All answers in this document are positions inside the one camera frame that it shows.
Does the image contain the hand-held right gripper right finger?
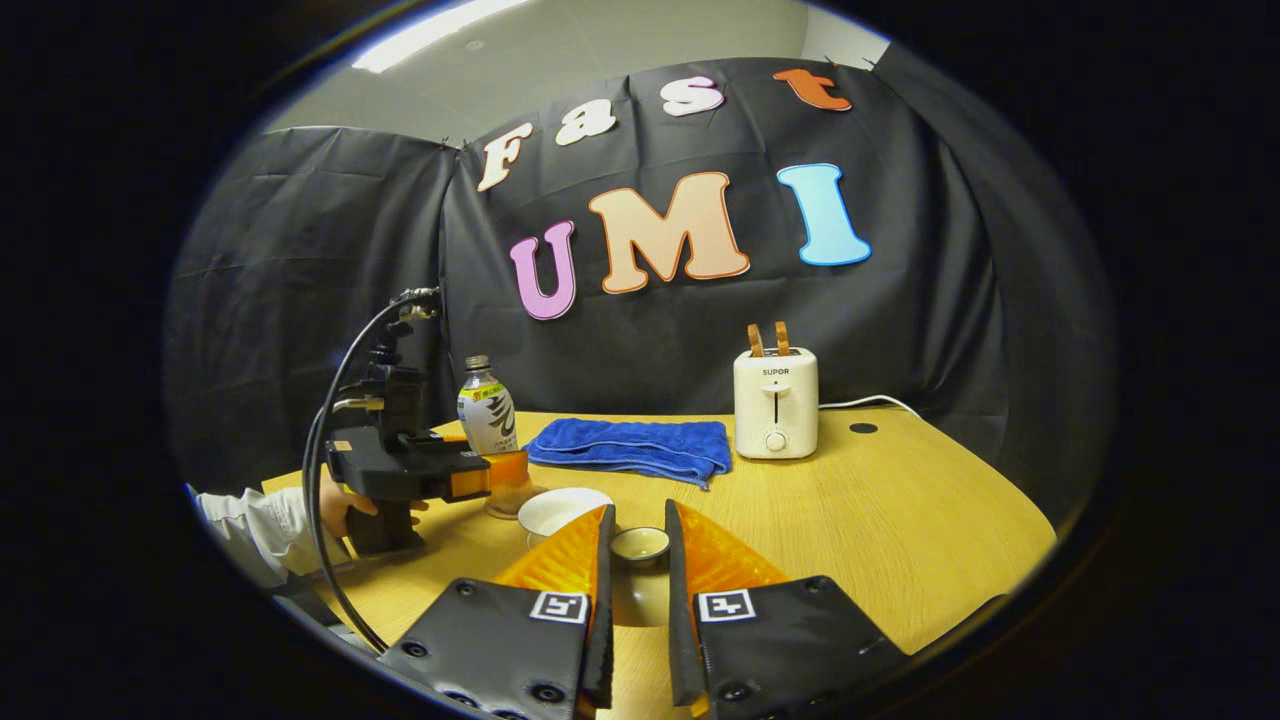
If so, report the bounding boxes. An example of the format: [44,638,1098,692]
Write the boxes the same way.
[664,498,911,720]

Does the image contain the cream ceramic teacup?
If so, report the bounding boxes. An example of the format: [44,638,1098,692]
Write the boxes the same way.
[517,487,614,549]

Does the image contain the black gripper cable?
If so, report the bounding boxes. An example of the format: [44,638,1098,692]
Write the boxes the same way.
[300,288,443,656]

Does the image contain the clear plastic water bottle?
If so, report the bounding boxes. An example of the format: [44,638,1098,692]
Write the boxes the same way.
[457,354,531,519]

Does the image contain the white toaster power cable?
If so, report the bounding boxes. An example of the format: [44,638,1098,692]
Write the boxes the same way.
[818,394,923,419]

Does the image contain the white toaster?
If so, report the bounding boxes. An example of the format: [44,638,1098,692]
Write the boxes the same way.
[733,347,820,461]

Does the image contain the cream teacup lid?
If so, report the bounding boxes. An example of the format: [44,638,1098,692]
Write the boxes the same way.
[606,526,673,629]

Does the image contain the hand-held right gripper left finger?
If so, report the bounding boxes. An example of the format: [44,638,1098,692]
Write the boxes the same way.
[378,503,616,720]

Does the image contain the black backdrop cloth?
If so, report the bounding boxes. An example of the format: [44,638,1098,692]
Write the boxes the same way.
[165,45,1116,501]

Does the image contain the blue folded towel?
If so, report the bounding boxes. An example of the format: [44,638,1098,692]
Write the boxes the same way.
[524,417,734,491]

